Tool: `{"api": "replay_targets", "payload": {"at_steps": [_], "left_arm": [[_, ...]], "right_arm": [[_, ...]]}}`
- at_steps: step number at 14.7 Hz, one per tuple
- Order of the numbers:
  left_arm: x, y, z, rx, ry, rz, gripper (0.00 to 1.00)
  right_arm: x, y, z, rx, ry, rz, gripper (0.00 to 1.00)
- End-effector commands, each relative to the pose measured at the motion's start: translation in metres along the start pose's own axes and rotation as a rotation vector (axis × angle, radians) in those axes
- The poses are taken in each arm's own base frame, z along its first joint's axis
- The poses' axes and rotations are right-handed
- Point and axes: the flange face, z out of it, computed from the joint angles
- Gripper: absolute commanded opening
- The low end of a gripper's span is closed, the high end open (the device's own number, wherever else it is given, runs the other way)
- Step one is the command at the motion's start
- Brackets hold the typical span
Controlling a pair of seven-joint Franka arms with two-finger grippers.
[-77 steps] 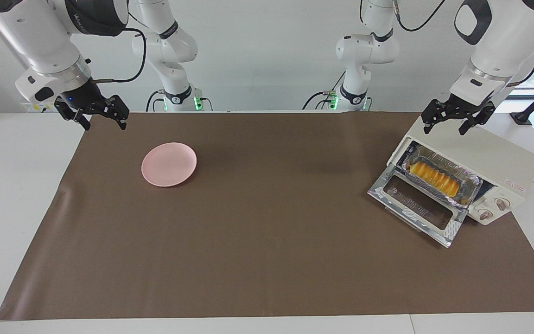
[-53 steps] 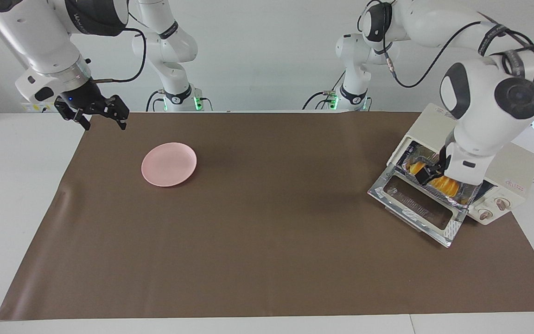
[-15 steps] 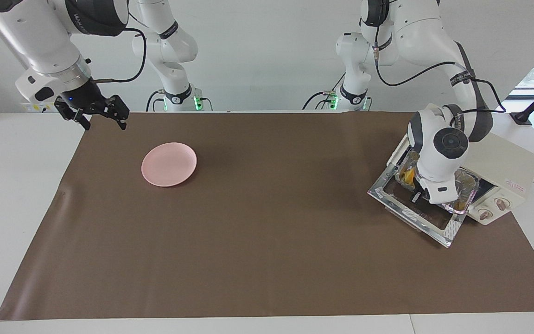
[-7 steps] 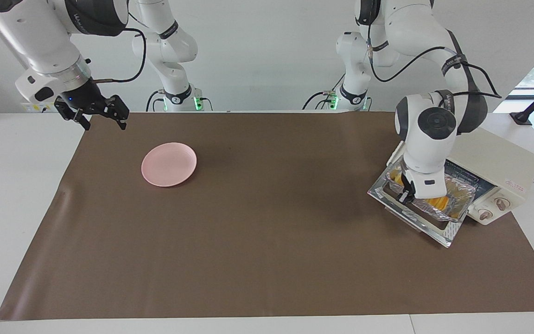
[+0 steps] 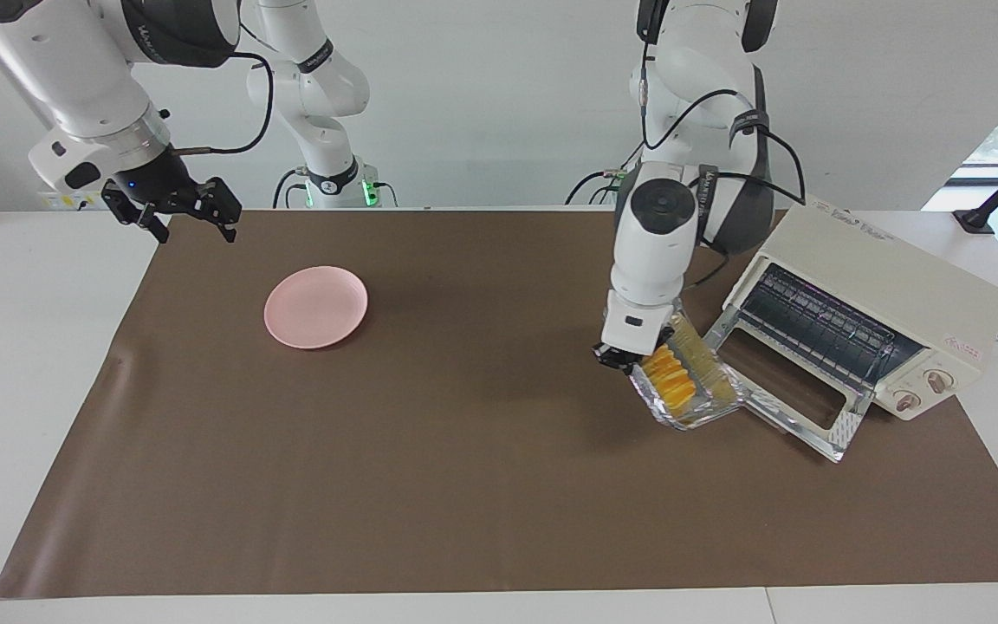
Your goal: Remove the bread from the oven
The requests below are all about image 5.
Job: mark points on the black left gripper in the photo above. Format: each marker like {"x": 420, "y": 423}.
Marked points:
{"x": 616, "y": 354}

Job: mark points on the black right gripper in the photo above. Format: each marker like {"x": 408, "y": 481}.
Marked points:
{"x": 161, "y": 182}

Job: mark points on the golden ridged bread loaf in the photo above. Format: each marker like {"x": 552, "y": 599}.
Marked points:
{"x": 670, "y": 380}

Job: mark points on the aluminium foil tray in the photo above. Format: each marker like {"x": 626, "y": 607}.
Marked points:
{"x": 711, "y": 381}

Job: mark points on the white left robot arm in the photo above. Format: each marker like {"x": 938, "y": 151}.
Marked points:
{"x": 651, "y": 251}

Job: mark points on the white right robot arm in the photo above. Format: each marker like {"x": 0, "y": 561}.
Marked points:
{"x": 74, "y": 69}

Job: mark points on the beige oven knob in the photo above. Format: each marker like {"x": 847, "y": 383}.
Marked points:
{"x": 939, "y": 380}
{"x": 906, "y": 400}

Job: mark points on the white toaster oven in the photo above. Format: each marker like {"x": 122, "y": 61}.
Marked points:
{"x": 906, "y": 269}

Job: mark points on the pink round plate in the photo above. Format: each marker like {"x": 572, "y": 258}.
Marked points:
{"x": 315, "y": 307}

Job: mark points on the brown table mat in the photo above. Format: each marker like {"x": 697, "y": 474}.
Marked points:
{"x": 430, "y": 468}

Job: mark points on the glass oven door metal frame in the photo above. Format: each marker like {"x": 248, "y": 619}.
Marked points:
{"x": 798, "y": 390}

